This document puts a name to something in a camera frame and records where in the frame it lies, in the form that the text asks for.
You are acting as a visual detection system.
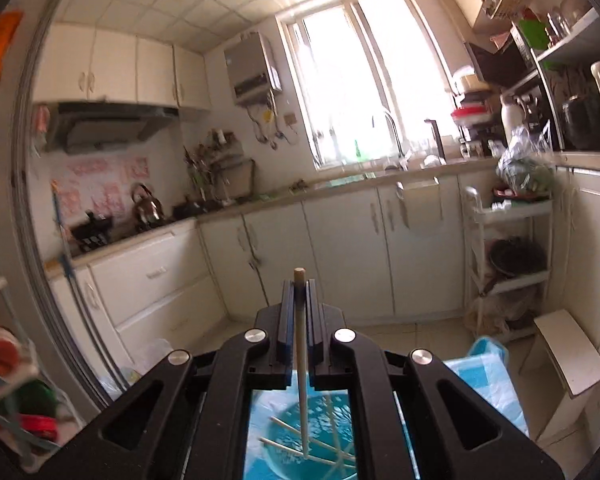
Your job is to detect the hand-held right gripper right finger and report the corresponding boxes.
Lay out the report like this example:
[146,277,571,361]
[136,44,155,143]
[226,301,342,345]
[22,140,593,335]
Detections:
[305,280,565,480]

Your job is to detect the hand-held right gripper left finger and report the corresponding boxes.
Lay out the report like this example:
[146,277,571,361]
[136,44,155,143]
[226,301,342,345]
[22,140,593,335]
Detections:
[55,280,301,480]

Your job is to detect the long wooden chopstick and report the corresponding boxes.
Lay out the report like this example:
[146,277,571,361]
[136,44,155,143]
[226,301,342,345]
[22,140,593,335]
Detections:
[293,267,311,461]

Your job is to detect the turquoise perforated plastic basket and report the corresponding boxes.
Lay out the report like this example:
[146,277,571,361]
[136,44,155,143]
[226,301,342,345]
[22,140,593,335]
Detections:
[245,389,422,480]

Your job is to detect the bundle of wooden chopsticks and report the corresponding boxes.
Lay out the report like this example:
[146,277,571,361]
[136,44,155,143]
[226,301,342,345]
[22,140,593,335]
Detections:
[258,394,357,479]

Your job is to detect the white sink base cabinets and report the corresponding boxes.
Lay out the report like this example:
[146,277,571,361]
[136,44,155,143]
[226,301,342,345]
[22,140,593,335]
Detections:
[197,170,482,324]

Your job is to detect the white stove drawer cabinets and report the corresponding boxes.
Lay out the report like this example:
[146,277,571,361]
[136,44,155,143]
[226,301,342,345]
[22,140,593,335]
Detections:
[47,220,231,362]

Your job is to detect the clear plastic trash bag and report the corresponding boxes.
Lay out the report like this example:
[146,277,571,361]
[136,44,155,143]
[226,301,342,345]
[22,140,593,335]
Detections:
[120,337,176,392]

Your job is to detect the white kitchen trolley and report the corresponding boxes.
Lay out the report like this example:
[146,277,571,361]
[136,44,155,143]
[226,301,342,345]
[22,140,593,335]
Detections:
[462,185,554,347]

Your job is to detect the blue checked plastic tablecloth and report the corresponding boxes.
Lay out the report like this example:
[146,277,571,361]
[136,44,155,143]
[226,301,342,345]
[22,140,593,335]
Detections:
[442,337,531,442]

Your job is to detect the steel kettle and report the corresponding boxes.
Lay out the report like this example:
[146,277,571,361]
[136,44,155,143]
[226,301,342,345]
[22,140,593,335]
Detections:
[130,183,165,226]

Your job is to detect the chrome sink faucet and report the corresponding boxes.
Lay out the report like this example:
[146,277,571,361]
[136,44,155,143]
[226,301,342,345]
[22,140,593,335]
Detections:
[371,111,406,164]

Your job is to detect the black gas stove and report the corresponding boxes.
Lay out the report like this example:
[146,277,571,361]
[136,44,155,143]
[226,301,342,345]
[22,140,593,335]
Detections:
[70,212,177,256]

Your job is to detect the black wok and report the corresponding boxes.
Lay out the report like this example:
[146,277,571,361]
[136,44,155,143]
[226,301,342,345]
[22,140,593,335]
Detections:
[489,237,549,281]

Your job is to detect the black tap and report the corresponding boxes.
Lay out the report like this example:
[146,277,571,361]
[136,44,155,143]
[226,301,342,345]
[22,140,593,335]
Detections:
[424,119,447,162]

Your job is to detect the kitchen window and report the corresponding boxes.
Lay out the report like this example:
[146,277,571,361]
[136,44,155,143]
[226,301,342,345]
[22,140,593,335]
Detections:
[275,0,462,172]

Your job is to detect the white step stool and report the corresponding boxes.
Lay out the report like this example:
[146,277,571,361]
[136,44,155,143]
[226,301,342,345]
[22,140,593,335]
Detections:
[517,309,600,444]

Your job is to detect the plastic bag of greens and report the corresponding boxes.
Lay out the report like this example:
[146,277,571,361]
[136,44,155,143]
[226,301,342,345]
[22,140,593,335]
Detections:
[497,127,556,196]

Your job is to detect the red packet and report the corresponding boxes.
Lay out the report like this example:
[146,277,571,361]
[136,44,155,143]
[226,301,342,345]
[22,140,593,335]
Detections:
[20,412,61,442]

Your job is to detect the range hood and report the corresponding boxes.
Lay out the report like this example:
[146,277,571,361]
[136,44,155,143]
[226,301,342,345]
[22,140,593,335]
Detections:
[45,101,181,156]

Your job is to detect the stack of food containers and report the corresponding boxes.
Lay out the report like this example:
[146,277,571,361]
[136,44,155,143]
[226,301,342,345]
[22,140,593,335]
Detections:
[450,65,499,129]

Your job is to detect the white bottle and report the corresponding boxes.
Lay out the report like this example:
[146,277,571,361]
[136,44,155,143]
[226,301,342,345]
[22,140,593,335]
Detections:
[500,95,525,146]

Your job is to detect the blue white storage rack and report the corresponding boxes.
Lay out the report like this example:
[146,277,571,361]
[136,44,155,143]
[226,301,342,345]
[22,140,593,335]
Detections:
[0,275,62,476]

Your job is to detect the white panelled drawer cabinets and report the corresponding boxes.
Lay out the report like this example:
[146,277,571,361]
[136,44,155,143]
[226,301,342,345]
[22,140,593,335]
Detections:
[555,155,600,362]

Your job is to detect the black coffee machine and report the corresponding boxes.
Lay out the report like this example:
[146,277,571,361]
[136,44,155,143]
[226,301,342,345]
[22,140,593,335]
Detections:
[517,87,551,141]

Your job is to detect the black microwave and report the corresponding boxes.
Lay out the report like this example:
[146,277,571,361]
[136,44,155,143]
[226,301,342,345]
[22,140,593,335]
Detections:
[465,35,536,86]

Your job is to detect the green plastic container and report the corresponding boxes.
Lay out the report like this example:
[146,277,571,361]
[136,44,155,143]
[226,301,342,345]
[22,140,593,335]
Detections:
[517,17,551,51]

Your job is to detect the white countertop shelf rack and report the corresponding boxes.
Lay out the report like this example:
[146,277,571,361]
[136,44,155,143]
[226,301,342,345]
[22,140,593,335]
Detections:
[510,7,600,154]

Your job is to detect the orange box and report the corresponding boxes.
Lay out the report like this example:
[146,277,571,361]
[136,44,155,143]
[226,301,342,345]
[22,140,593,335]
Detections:
[0,10,24,84]

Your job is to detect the wall utensil rack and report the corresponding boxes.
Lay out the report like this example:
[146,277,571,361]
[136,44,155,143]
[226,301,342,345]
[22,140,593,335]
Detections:
[182,130,257,206]

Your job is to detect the blue handled mop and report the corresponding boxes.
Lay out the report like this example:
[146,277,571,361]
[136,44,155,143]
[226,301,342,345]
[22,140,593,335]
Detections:
[51,180,89,307]

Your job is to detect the wall water heater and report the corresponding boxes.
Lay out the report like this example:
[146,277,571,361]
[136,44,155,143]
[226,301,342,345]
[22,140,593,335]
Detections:
[223,31,284,108]

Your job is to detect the grey sliding door frame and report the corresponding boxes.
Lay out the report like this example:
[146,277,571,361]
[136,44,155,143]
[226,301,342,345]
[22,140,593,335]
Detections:
[10,0,117,411]

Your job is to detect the white stove wall cabinets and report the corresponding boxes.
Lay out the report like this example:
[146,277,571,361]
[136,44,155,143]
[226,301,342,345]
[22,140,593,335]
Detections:
[32,22,214,111]

